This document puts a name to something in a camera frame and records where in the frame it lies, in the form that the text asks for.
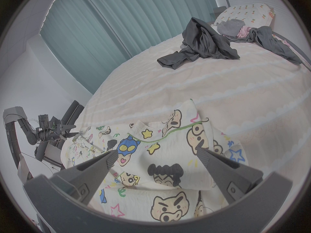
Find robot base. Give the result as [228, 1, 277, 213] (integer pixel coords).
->
[34, 140, 64, 167]

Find white printed pillow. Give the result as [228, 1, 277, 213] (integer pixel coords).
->
[214, 5, 276, 30]

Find black garment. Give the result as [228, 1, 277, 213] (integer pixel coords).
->
[157, 17, 240, 70]

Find white printed pyjama top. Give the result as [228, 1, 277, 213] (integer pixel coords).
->
[60, 99, 249, 223]

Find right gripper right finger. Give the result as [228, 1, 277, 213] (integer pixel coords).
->
[196, 146, 264, 204]

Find black chest of drawers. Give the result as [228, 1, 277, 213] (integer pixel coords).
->
[61, 100, 85, 130]

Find grey bedside table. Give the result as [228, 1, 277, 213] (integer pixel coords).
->
[210, 6, 227, 21]

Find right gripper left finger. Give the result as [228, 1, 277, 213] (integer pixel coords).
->
[50, 150, 119, 204]

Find bed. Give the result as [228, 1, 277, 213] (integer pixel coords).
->
[59, 0, 311, 221]

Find pink garment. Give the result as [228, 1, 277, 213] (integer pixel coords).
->
[237, 26, 252, 39]

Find dark grey garment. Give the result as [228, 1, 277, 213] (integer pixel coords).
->
[228, 26, 303, 65]

